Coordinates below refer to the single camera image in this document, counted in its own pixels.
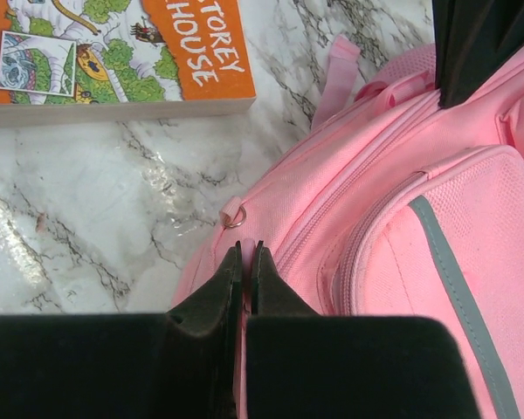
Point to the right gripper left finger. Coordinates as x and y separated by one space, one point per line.
178 364

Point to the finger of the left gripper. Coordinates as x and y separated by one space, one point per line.
473 39

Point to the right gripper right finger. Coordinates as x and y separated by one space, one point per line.
300 364

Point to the pink student backpack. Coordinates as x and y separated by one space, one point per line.
396 206

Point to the orange treehouse book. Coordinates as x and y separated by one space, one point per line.
66 62

